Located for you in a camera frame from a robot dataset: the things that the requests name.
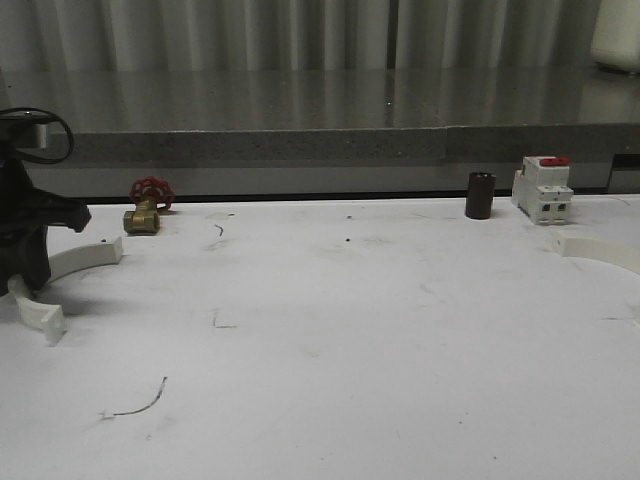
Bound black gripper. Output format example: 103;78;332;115
1;139;91;295

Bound white half pipe clamp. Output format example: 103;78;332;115
7;237;123;346

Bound brass valve red handwheel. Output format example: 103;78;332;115
123;176;175;235

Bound grey stone counter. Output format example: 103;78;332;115
1;67;639;198

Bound dark brown cylindrical coupling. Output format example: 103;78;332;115
465;172;496;220

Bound white container on counter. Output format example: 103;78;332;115
590;0;639;74

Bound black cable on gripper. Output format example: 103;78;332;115
0;105;76;165

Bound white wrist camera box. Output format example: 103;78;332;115
23;124;49;149

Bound white circuit breaker red switch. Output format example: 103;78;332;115
511;156;574;225

